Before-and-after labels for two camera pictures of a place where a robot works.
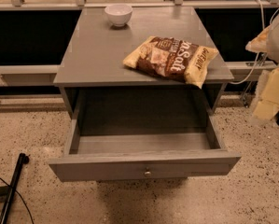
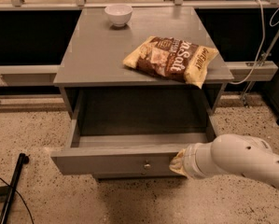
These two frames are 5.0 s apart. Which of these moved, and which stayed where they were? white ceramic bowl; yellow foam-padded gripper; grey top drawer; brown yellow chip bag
Moved: yellow foam-padded gripper
Stayed: brown yellow chip bag; grey top drawer; white ceramic bowl
